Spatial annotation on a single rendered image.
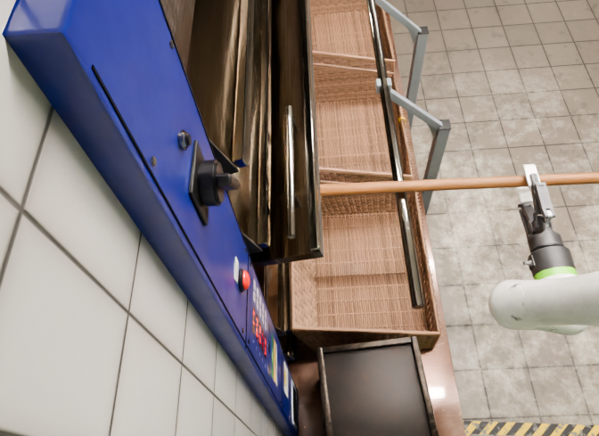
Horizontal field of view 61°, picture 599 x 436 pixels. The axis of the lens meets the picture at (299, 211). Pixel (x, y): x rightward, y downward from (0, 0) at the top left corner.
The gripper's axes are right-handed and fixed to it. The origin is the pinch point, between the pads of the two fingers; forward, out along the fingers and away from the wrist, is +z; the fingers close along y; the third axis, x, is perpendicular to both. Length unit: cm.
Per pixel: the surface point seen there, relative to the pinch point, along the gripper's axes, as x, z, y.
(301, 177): -57, -11, -23
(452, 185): -19.4, -0.7, -1.5
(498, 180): -7.7, -0.2, -1.7
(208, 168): -63, -45, -74
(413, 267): -31.9, -22.3, 1.2
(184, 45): -68, -26, -72
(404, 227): -32.7, -11.1, 1.3
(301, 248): -57, -28, -23
